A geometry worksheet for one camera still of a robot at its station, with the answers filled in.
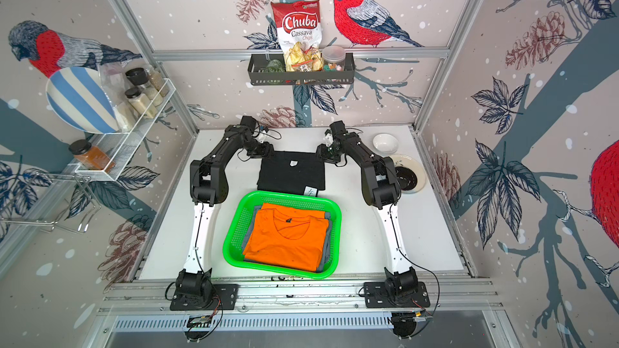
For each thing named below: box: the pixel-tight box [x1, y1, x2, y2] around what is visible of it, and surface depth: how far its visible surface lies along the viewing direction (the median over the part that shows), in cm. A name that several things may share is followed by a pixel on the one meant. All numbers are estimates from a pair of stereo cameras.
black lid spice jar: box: [124, 67, 164, 108], surface depth 81 cm
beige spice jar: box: [124, 87, 158, 119], surface depth 78 cm
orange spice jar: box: [68, 139, 116, 173], surface depth 64 cm
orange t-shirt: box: [242, 203, 330, 272], surface depth 83 cm
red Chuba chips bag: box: [270, 0, 325, 72], surface depth 83 cm
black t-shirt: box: [256, 151, 326, 198], surface depth 106 cm
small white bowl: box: [372, 132, 399, 158], surface depth 113 cm
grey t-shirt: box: [242, 205, 333, 274], surface depth 83 cm
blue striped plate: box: [45, 66, 121, 135], surface depth 68 cm
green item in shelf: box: [263, 59, 285, 74], surface depth 92 cm
